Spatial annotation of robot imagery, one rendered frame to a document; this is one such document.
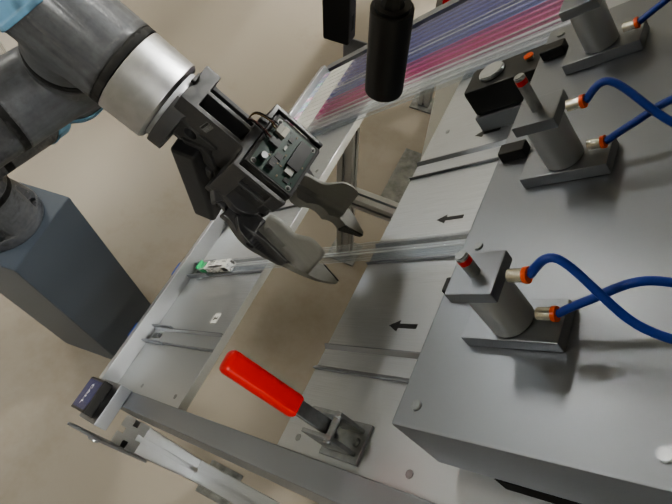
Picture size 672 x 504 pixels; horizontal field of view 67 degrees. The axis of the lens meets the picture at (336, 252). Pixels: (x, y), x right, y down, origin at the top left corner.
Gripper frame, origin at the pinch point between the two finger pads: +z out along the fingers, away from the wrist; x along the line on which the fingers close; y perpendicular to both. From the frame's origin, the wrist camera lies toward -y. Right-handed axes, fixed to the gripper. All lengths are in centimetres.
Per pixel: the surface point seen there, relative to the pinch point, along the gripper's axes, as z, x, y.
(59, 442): 3, -33, -114
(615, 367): 1.0, -12.6, 30.4
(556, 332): -0.2, -11.6, 28.3
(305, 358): 42, 15, -87
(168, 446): 9, -22, -45
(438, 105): 26, 83, -51
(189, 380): -2.0, -15.8, -14.7
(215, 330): -2.2, -9.4, -15.8
